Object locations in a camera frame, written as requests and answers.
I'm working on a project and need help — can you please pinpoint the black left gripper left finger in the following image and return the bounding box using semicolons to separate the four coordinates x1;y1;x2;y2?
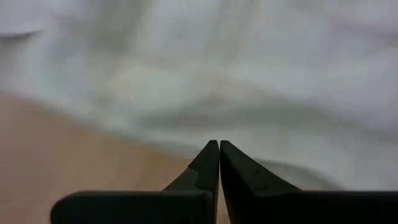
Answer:
50;139;221;224

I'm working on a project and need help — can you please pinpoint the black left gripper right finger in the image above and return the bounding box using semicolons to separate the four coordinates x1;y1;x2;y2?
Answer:
219;139;398;224

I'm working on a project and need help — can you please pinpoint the white waffle towel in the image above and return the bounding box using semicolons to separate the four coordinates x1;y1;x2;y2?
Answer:
0;0;398;191

